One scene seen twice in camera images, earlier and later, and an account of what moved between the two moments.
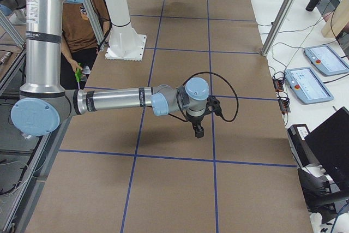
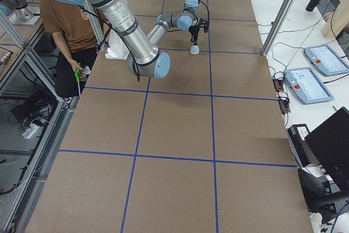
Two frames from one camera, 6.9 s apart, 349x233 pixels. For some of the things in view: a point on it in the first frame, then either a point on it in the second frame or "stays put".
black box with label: (297, 133) stays put
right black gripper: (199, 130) to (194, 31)
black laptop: (330, 144) stays put
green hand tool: (78, 74) stays put
